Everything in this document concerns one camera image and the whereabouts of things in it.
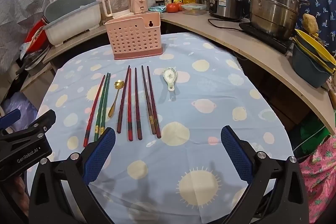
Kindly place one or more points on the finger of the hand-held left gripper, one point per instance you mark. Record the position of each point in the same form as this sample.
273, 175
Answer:
10, 117
43, 121

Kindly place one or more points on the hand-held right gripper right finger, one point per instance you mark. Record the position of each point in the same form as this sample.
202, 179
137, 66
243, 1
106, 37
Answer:
236, 153

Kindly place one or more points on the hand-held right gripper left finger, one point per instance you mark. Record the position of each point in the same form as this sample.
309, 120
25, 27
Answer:
99, 153

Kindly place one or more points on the thin red chopstick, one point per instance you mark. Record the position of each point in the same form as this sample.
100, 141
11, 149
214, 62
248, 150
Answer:
94, 111

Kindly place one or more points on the bright red chopstick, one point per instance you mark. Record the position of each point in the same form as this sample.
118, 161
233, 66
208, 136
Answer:
129, 108

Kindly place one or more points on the dark red chopstick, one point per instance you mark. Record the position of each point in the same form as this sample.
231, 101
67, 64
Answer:
137, 108
123, 100

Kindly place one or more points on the brown chopstick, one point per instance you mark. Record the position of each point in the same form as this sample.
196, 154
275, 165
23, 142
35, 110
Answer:
148, 103
153, 106

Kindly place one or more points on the gold flower spoon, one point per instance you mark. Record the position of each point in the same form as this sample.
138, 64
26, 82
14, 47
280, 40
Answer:
119, 85

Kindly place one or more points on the white ceramic floral spoon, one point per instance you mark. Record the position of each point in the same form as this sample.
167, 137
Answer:
169, 75

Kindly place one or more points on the pink perforated utensil holder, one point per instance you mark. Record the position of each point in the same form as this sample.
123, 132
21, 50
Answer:
131, 37

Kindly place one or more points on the person's left hand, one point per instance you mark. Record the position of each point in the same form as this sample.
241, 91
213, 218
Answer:
19, 195

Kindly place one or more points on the blue plastic bag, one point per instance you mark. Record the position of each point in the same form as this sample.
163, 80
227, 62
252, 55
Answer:
21, 106

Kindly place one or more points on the black frying pan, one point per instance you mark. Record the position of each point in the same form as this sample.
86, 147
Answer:
35, 60

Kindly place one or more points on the blue planet print tablecloth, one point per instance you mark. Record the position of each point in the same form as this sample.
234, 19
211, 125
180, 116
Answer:
210, 82

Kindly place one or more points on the green cloth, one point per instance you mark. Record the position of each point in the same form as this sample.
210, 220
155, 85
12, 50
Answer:
312, 134

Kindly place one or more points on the red plastic dustpan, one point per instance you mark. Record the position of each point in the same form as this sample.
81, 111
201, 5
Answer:
35, 35

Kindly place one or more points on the pink pineapple print cloth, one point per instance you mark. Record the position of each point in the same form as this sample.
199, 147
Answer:
320, 174

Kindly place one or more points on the white plastic wash basin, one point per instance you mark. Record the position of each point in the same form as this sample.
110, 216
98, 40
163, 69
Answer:
73, 27

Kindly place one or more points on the grey plastic tarp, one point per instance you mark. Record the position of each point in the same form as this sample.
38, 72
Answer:
21, 11

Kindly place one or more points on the blue grey plastic basin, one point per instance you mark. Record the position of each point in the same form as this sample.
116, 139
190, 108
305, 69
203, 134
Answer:
307, 69

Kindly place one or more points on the black induction cooker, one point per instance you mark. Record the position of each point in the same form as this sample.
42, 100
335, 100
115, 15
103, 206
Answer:
267, 39

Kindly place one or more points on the teal plastic board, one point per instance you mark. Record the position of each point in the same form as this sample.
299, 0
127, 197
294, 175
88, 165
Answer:
68, 2

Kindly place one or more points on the yellow bowl stack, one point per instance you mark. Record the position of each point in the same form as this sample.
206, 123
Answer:
317, 48

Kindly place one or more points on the white glass blender jug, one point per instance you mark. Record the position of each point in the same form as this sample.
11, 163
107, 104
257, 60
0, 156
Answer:
115, 3

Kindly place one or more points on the brown loofah sponge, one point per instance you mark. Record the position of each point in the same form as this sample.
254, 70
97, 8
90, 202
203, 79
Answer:
310, 23

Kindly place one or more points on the steel rice cooker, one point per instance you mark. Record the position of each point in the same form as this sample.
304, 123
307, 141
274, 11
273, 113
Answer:
227, 3

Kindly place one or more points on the clear plastic food container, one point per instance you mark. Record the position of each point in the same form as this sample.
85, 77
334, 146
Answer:
193, 9

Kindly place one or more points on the large steel steamer pot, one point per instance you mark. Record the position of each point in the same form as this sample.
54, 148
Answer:
273, 6

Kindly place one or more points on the red tomato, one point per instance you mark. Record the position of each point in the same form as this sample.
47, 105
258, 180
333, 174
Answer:
180, 6
172, 7

